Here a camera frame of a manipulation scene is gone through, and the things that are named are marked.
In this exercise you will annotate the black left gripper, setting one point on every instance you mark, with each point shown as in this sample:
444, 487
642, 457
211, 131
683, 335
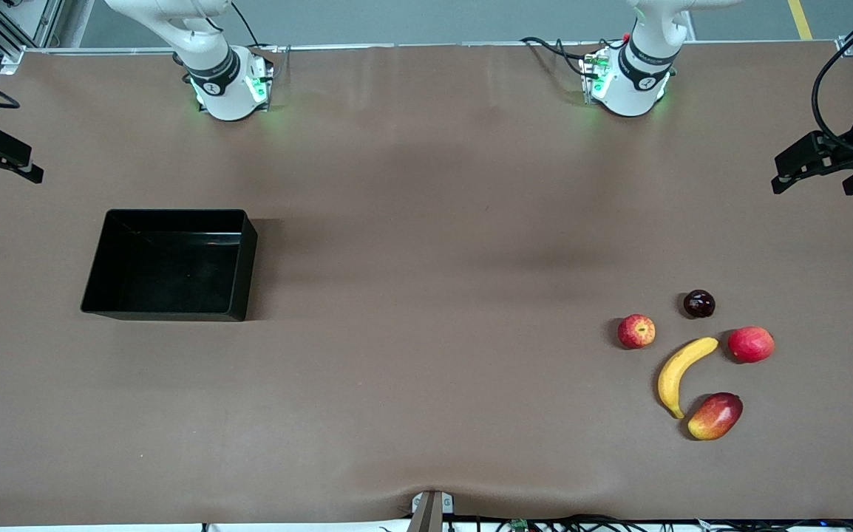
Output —
843, 150

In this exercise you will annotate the black rectangular plastic box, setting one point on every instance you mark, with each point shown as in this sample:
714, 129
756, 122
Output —
168, 266

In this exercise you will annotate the small red yellow-speckled apple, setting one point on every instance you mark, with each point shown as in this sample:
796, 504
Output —
636, 331

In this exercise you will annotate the yellow banana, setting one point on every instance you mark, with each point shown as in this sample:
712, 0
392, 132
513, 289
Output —
674, 373

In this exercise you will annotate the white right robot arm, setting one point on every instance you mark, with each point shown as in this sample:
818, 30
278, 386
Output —
223, 85

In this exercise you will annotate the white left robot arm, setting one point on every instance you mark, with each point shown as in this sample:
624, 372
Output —
633, 81

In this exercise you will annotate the large plain red apple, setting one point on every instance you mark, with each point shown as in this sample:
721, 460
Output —
751, 344

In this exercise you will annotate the dark purple plum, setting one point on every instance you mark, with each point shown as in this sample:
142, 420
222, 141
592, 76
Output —
699, 304

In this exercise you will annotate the red yellow mango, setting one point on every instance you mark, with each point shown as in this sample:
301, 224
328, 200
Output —
715, 416

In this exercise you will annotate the table cover sheet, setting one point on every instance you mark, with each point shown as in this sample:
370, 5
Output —
426, 185

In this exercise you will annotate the small green circuit board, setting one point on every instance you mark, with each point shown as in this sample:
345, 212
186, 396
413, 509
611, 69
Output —
519, 524

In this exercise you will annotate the aluminium frame profile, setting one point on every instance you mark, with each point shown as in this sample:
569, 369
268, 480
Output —
5, 33

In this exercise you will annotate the grey metal clamp bracket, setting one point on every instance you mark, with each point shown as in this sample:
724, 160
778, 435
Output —
447, 504

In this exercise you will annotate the grey camera mount pole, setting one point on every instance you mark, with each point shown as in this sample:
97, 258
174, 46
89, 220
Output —
426, 517

